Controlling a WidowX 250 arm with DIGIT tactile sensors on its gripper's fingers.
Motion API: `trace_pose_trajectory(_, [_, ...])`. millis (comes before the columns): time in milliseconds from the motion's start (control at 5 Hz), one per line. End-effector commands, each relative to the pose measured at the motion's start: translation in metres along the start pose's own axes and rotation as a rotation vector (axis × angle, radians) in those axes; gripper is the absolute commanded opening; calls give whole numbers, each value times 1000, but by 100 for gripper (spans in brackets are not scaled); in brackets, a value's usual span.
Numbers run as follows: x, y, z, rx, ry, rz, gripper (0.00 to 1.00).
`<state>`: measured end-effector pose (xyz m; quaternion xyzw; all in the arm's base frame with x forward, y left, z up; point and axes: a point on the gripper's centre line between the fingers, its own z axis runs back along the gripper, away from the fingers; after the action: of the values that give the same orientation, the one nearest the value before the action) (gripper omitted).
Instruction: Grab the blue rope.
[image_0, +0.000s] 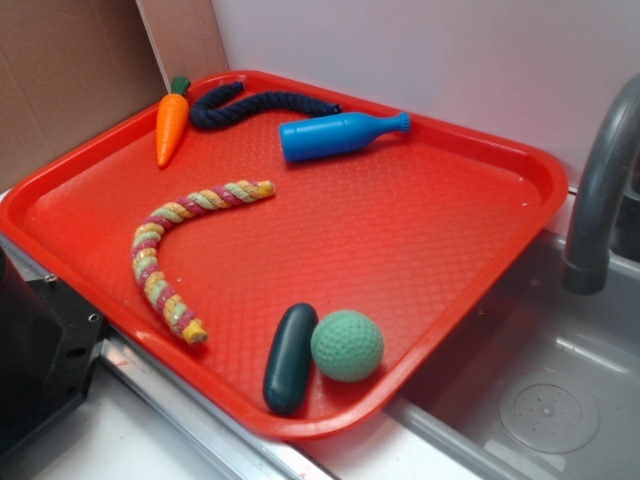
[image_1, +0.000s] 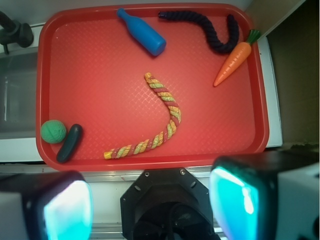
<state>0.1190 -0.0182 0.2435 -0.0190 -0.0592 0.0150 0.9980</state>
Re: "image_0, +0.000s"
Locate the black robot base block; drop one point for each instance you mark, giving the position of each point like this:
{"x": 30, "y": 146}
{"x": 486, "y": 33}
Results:
{"x": 50, "y": 339}

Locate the red plastic tray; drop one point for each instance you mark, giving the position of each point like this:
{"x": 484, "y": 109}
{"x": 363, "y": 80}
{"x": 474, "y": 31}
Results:
{"x": 410, "y": 231}

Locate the blue toy bottle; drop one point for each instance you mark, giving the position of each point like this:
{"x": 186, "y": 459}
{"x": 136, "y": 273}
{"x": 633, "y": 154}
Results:
{"x": 336, "y": 134}

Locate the green dimpled ball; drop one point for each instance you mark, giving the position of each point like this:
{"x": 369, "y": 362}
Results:
{"x": 347, "y": 346}

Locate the dark green capsule toy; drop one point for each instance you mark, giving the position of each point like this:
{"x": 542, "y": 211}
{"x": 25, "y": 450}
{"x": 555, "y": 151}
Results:
{"x": 289, "y": 362}

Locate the orange toy carrot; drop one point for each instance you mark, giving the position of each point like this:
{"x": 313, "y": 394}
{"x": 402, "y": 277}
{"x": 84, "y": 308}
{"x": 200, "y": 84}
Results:
{"x": 171, "y": 119}

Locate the grey sink basin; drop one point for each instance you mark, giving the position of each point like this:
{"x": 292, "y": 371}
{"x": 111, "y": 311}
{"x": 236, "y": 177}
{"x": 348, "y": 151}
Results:
{"x": 536, "y": 382}

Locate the grey faucet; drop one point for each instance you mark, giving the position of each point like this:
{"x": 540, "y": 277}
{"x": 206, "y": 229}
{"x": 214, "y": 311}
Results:
{"x": 605, "y": 216}

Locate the brown cardboard panel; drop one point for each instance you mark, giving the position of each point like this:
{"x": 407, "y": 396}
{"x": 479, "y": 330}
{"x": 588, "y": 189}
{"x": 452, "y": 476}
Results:
{"x": 70, "y": 70}

